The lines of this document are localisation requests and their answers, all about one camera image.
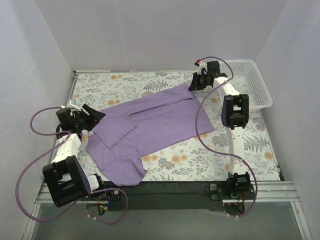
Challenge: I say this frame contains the purple t shirt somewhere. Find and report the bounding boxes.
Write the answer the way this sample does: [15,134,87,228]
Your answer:
[86,83,214,186]

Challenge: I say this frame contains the white plastic basket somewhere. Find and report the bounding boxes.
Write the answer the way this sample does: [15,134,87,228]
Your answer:
[219,59,273,112]

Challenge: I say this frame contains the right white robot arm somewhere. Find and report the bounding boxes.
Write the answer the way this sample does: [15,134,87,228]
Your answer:
[188,59,251,199]

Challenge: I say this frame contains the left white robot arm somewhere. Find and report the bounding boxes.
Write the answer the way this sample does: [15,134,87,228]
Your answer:
[42,104,107,207]

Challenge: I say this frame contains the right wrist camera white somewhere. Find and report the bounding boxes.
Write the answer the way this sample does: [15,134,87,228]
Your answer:
[194,59,207,75]

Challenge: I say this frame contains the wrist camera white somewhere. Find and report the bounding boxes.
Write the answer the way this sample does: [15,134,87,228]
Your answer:
[194,59,207,75]
[60,99,82,112]

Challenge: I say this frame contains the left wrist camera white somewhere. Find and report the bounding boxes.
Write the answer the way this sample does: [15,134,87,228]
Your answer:
[60,99,82,112]

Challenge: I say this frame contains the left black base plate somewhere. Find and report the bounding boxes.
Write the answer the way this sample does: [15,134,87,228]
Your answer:
[99,184,122,201]

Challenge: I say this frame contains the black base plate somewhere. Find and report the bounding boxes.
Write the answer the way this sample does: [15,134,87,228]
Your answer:
[204,183,255,201]
[99,184,122,201]

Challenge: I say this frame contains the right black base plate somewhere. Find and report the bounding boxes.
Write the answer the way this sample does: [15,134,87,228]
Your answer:
[204,183,255,201]

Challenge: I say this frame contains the aluminium frame rail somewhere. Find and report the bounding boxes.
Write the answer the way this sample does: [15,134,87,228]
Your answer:
[36,181,301,203]

